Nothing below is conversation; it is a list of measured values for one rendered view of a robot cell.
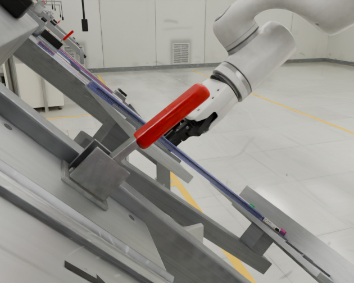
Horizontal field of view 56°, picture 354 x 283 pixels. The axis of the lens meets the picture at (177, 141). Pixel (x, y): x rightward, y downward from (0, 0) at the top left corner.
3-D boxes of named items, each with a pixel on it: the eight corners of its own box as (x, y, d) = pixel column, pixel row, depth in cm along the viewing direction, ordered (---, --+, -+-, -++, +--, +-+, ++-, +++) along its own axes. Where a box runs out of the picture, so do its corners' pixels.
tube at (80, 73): (247, 208, 81) (250, 204, 81) (250, 211, 80) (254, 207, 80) (75, 73, 55) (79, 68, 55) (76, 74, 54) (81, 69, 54)
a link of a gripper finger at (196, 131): (215, 100, 64) (191, 109, 67) (210, 127, 59) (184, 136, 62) (218, 104, 65) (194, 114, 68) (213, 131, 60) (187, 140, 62)
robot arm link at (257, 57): (228, 55, 62) (257, 94, 64) (279, 9, 63) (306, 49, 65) (213, 60, 70) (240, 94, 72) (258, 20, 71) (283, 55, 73)
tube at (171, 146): (277, 233, 72) (281, 229, 72) (282, 237, 70) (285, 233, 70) (86, 85, 46) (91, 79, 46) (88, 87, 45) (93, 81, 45)
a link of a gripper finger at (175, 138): (182, 119, 64) (156, 143, 64) (189, 124, 62) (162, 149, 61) (190, 131, 66) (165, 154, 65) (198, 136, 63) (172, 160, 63)
